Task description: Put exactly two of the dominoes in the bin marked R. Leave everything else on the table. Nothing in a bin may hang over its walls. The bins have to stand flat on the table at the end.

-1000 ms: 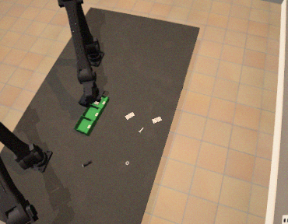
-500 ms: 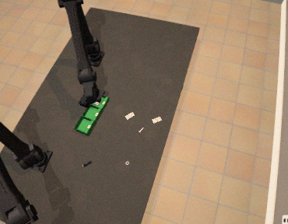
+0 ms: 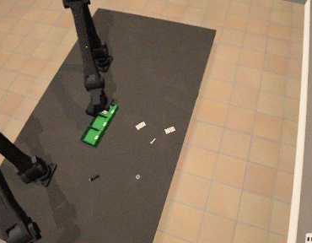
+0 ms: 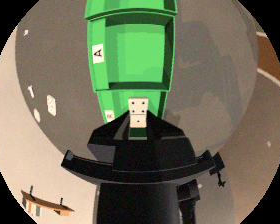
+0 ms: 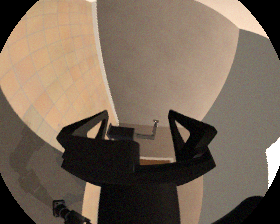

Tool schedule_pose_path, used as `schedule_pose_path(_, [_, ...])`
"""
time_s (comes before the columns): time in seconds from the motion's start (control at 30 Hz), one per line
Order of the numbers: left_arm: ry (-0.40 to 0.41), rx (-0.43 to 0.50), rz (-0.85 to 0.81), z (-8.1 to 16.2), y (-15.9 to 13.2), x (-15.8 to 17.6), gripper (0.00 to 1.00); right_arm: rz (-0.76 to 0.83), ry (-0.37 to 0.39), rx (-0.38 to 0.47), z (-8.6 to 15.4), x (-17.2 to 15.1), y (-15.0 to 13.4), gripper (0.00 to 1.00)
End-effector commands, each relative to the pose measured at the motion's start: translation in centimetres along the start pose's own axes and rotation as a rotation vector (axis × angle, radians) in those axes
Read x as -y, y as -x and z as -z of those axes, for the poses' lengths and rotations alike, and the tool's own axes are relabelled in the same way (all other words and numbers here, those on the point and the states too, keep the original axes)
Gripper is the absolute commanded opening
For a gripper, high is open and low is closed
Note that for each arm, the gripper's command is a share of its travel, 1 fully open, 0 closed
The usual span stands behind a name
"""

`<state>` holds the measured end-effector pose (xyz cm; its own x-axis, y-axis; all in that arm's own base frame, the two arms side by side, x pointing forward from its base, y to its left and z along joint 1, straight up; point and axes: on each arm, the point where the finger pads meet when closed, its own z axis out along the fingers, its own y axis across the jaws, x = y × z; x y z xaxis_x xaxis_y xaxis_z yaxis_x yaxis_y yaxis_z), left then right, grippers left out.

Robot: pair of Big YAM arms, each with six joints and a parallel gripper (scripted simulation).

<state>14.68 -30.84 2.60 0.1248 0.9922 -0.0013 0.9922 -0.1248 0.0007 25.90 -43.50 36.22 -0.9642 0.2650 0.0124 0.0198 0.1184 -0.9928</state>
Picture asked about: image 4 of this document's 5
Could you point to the white domino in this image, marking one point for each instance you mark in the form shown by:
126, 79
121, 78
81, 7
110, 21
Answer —
51, 105
138, 107
37, 115

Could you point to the green rack of bins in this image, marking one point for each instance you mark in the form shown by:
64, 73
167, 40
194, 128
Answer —
140, 44

